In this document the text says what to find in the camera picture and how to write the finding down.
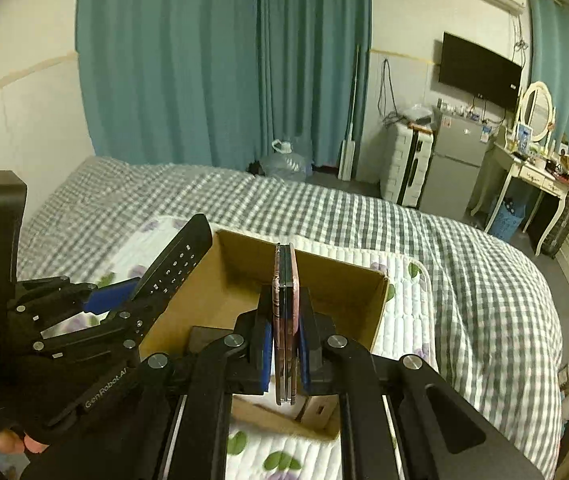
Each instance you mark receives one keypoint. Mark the large teal curtain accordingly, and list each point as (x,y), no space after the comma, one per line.
(215,82)

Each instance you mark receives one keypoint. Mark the black remote control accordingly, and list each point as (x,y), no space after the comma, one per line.
(169,271)

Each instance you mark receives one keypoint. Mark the small teal curtain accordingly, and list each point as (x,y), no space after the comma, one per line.
(550,56)

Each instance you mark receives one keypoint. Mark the white plastic bottle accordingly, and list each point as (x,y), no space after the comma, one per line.
(75,323)

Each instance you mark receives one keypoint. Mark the black wall television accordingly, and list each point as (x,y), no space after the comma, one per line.
(480,72)

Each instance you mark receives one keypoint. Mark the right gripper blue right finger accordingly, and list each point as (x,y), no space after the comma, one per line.
(314,330)

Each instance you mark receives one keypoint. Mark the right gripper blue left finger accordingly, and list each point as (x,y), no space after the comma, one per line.
(260,348)

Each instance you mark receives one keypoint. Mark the white dressing table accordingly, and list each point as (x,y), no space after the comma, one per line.
(547,183)

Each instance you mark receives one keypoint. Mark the white suitcase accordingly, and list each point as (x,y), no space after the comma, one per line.
(405,163)

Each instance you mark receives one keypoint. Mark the left hand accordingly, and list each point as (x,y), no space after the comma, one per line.
(13,443)

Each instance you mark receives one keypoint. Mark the brown cardboard box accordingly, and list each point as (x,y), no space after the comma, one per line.
(227,282)

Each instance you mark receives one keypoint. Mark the dark suitcase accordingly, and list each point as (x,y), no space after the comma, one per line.
(558,234)

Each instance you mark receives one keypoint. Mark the silver small refrigerator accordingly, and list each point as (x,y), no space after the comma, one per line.
(457,155)

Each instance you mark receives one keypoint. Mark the white floral quilted mat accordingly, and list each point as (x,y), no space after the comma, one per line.
(407,326)

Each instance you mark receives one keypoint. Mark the white oval vanity mirror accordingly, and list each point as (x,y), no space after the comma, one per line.
(536,113)

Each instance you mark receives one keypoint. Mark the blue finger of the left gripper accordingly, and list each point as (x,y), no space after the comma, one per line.
(143,323)
(108,298)

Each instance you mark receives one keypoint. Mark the clear water jug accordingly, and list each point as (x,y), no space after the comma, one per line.
(284,163)

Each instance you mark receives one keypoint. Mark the grey checkered bed cover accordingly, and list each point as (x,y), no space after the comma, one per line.
(498,338)

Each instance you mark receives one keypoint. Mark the grey case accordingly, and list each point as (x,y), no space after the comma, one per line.
(200,336)

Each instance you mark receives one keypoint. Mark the blue waste basket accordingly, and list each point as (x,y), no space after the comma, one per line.
(508,219)

